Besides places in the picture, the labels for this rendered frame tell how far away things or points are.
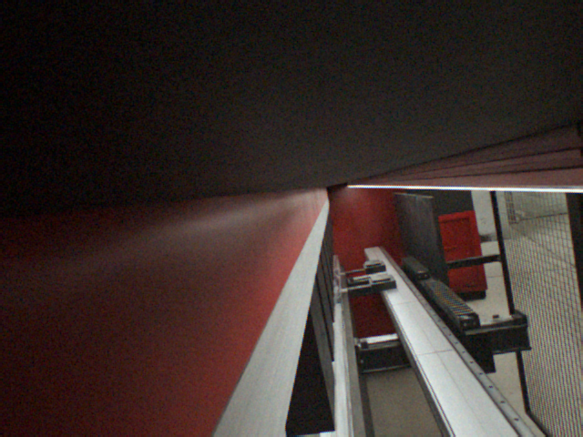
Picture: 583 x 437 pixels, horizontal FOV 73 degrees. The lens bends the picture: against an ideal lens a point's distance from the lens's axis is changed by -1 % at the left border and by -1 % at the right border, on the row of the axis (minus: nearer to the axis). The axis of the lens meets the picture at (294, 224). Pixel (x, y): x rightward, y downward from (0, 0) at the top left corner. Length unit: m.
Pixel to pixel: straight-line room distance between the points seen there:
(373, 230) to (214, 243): 2.84
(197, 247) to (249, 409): 0.08
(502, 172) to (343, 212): 2.72
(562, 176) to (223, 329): 0.16
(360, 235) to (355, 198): 0.28
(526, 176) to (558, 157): 0.03
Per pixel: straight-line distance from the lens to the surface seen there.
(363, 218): 2.98
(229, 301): 0.18
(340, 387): 1.09
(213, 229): 0.18
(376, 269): 2.11
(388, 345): 1.61
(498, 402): 0.96
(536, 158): 0.23
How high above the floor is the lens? 1.47
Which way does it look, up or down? 4 degrees down
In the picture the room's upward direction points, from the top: 11 degrees counter-clockwise
